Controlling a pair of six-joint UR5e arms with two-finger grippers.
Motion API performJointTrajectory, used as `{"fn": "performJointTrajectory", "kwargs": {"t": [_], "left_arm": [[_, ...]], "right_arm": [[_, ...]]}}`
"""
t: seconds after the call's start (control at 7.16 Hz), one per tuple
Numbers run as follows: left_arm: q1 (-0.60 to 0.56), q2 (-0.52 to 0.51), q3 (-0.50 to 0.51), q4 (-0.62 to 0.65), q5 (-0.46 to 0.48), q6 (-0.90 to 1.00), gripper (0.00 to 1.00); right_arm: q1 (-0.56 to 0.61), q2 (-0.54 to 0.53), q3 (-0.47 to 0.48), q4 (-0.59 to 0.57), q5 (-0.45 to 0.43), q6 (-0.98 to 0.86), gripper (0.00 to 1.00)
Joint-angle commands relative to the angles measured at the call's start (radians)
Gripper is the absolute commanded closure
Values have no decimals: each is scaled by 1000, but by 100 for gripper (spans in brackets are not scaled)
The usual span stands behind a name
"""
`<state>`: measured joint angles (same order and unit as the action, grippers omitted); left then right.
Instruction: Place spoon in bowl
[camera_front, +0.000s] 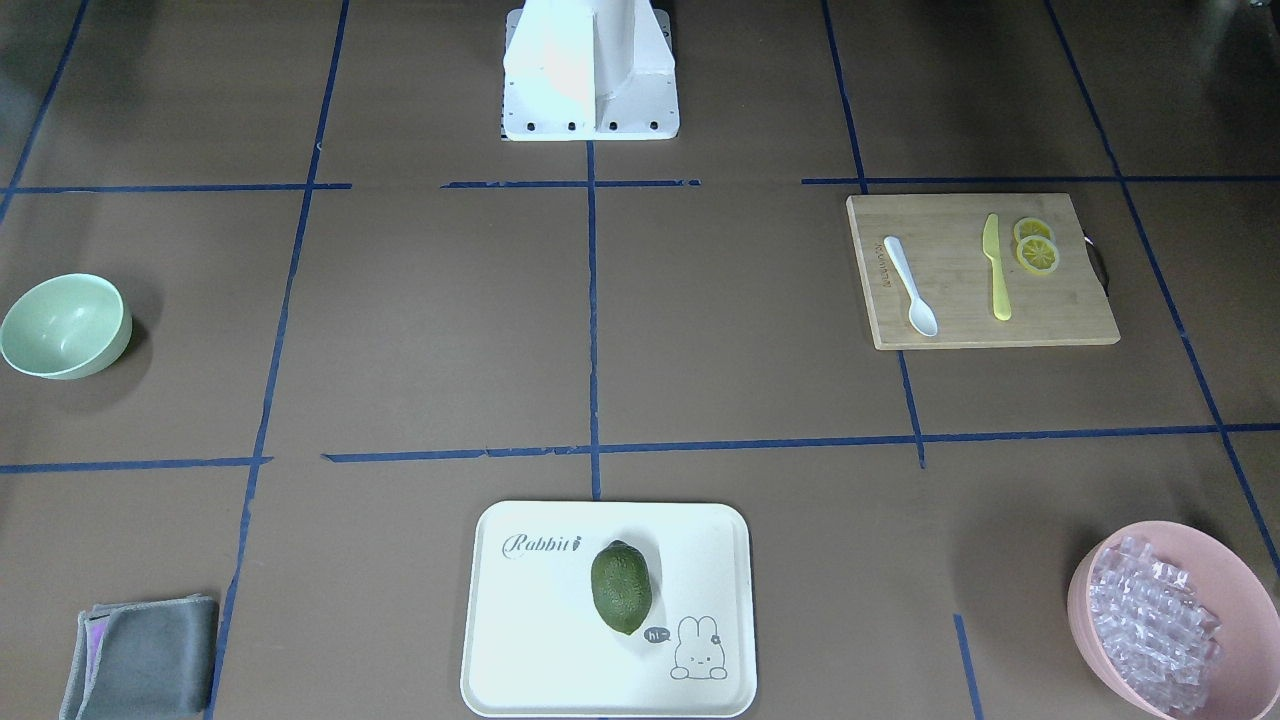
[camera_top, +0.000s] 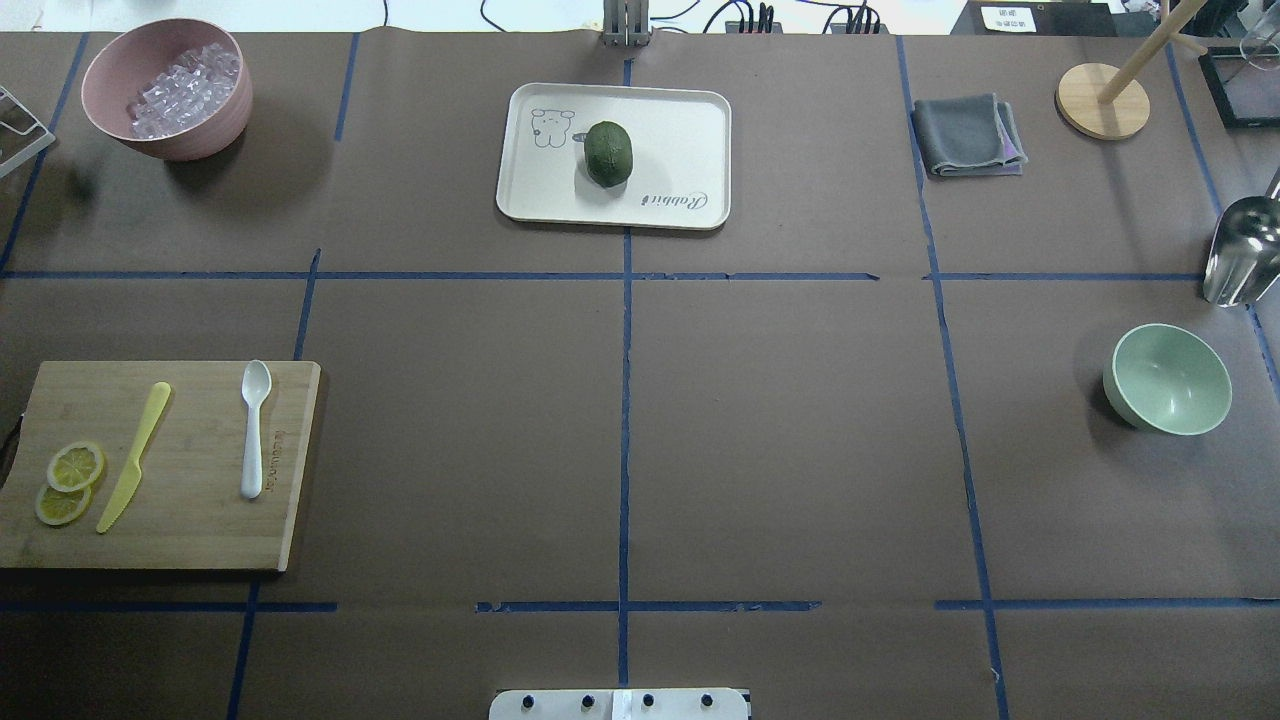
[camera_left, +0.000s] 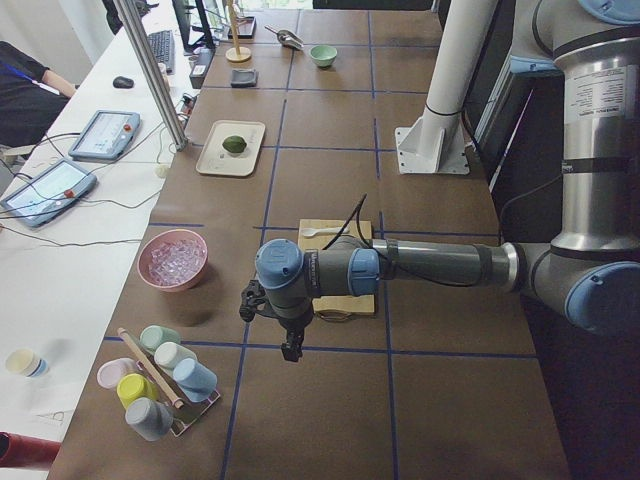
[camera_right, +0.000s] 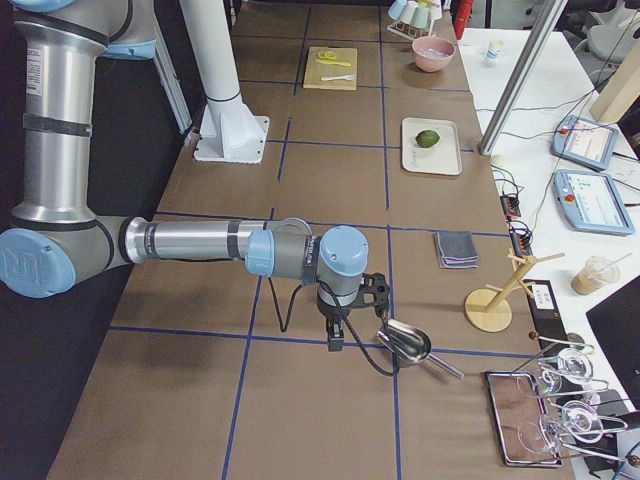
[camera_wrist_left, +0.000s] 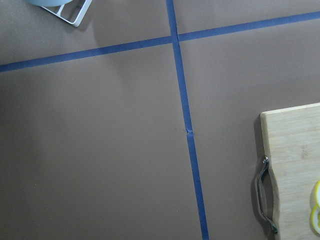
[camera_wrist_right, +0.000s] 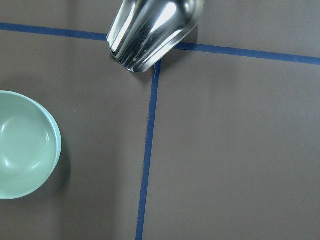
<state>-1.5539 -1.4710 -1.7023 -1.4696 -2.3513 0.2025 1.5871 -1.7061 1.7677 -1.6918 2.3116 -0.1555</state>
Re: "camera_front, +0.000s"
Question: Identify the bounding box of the white plastic spoon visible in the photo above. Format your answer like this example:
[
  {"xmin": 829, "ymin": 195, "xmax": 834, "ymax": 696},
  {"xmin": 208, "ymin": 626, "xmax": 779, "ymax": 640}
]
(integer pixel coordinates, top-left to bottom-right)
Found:
[{"xmin": 883, "ymin": 236, "xmax": 940, "ymax": 338}]

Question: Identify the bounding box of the light green bowl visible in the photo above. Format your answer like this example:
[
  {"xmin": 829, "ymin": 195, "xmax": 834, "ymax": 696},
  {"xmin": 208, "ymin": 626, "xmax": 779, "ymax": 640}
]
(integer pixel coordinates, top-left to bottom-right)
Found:
[{"xmin": 1, "ymin": 273, "xmax": 133, "ymax": 380}]

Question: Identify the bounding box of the pink bowl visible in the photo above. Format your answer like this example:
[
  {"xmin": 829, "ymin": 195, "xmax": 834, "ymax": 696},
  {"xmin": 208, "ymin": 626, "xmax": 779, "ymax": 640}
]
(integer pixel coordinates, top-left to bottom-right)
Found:
[{"xmin": 1065, "ymin": 521, "xmax": 1279, "ymax": 719}]

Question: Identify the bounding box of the green lime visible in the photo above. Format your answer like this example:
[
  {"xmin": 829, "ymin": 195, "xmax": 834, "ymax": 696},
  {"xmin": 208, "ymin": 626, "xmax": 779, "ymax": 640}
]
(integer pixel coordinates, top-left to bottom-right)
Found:
[{"xmin": 590, "ymin": 539, "xmax": 653, "ymax": 635}]

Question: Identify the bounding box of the white rabbit tray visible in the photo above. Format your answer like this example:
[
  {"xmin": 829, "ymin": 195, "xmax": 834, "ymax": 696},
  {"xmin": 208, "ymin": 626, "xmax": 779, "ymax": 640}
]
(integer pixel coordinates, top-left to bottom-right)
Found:
[{"xmin": 460, "ymin": 501, "xmax": 758, "ymax": 719}]

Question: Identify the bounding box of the wooden cutting board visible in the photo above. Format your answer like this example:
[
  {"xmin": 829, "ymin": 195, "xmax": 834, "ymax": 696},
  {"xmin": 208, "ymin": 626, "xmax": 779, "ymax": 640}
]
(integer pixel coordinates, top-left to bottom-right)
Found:
[{"xmin": 845, "ymin": 193, "xmax": 1120, "ymax": 350}]

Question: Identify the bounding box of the yellow plastic knife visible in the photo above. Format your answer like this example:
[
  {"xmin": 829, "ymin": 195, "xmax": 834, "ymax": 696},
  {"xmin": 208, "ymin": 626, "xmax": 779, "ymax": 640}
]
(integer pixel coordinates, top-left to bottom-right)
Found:
[{"xmin": 982, "ymin": 213, "xmax": 1012, "ymax": 322}]

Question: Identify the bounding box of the upper lemon slice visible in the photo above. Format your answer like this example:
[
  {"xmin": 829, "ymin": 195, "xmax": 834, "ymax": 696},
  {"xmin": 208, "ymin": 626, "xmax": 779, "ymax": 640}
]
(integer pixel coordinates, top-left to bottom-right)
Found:
[{"xmin": 1012, "ymin": 217, "xmax": 1056, "ymax": 243}]

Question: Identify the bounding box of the grey folded cloth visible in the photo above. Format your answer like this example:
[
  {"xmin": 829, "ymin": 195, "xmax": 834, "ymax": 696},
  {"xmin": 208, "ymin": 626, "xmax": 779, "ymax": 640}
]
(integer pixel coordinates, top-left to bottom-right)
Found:
[{"xmin": 58, "ymin": 594, "xmax": 218, "ymax": 719}]

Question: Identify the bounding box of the clear ice cubes pile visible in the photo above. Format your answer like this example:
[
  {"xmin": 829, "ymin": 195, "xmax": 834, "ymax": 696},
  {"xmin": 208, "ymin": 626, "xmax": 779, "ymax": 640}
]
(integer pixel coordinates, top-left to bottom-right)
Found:
[{"xmin": 1087, "ymin": 536, "xmax": 1224, "ymax": 717}]

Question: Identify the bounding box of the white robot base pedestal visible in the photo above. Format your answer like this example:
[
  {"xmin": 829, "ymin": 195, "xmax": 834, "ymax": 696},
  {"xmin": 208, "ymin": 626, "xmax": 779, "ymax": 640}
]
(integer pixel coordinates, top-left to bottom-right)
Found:
[{"xmin": 500, "ymin": 1, "xmax": 681, "ymax": 142}]

